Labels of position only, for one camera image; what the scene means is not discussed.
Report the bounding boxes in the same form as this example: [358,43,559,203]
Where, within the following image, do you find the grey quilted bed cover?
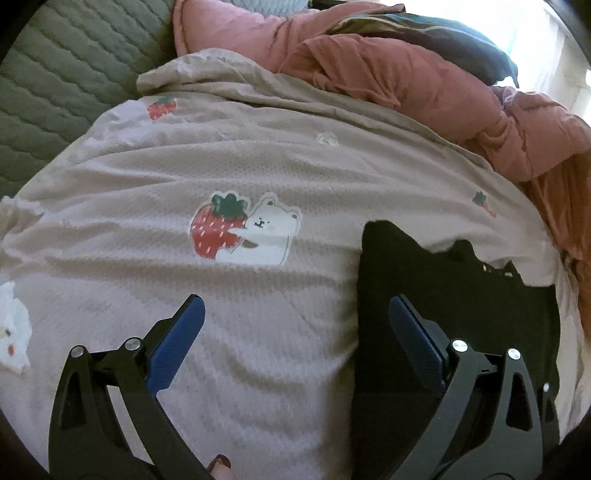
[0,0,182,200]

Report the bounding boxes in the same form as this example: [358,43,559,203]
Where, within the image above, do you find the pink duvet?
[276,33,591,186]

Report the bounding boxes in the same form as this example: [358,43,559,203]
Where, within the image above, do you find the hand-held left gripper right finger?
[389,295,546,480]

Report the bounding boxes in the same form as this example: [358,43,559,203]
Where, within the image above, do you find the person's left hand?
[207,454,234,480]

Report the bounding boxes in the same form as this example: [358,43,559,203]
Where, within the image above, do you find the strawberry bear printed blanket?
[0,46,588,480]

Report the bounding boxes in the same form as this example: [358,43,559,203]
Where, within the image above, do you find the black clothes with orange patches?
[355,220,562,480]

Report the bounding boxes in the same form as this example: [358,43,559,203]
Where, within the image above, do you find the orange cloth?
[525,150,591,289]

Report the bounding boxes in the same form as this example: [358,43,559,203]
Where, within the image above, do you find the dark teal pillow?
[323,4,521,89]

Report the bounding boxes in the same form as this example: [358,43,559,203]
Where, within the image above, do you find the bright window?
[501,0,591,95]

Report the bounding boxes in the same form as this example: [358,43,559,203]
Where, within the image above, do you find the pink pillow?
[172,0,326,75]

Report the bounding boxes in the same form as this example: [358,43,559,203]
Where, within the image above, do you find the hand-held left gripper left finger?
[47,294,214,480]

